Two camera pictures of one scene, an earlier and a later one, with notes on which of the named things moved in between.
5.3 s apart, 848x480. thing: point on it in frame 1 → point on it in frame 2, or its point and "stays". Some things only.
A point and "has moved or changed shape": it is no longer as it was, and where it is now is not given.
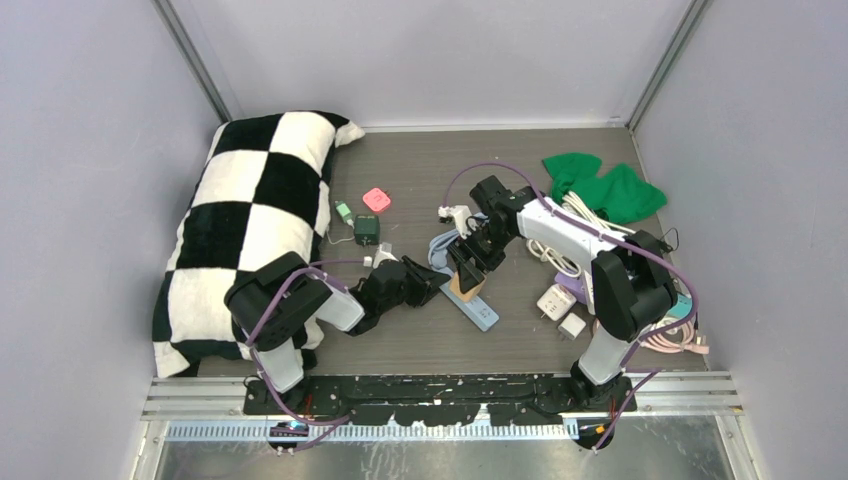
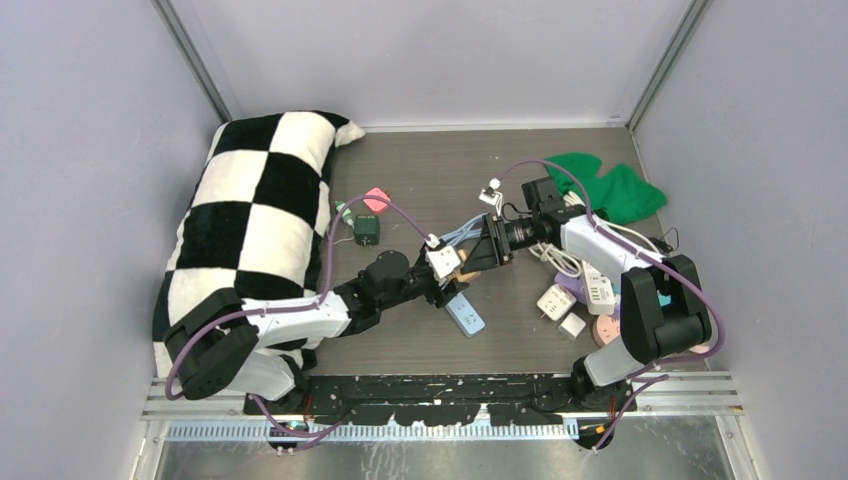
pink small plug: (376, 200) stays
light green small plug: (343, 210) stays
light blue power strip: (478, 311) has moved or changed shape
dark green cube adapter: (367, 229) stays
